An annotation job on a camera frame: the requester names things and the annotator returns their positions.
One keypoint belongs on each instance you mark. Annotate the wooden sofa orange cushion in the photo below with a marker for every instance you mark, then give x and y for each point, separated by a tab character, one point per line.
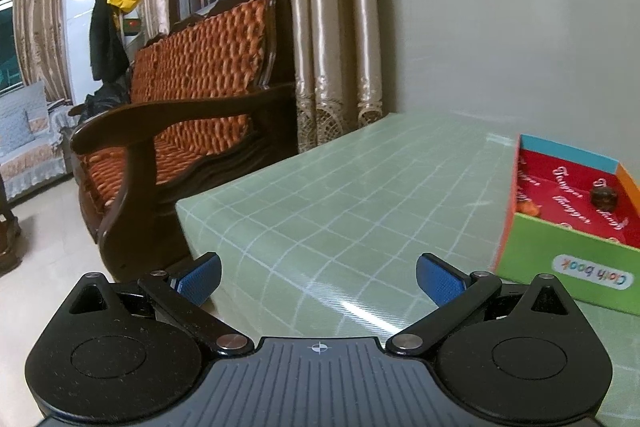
211	101

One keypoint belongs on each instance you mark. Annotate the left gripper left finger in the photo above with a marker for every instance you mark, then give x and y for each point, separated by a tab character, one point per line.
180	295

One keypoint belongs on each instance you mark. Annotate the orange fruit in box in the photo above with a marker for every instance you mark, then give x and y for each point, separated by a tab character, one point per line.
528	207

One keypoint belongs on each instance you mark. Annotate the black coat on rack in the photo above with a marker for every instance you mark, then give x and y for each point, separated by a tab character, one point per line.
108	58

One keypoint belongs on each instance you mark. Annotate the white refrigerator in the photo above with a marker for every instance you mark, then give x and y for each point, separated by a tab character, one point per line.
77	16

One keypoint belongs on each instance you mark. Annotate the beige satin curtain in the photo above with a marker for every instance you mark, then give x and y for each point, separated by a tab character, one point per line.
338	71

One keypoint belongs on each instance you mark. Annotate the dark wooden stool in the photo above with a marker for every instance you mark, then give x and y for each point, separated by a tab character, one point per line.
10	232

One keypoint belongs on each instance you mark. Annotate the black bag on sofa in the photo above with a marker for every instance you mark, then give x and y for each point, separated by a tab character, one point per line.
111	95

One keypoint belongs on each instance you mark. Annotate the colourful cardboard box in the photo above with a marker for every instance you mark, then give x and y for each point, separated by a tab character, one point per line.
594	254

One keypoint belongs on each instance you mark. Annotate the dark fruit in box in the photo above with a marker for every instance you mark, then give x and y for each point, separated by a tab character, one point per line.
604	198

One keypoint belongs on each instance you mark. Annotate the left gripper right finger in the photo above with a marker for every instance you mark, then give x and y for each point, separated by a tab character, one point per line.
458	297

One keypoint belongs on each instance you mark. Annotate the grey covered sofa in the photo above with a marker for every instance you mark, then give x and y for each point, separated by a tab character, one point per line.
34	140

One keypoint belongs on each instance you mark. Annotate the green grid table mat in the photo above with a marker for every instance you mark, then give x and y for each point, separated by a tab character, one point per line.
319	257

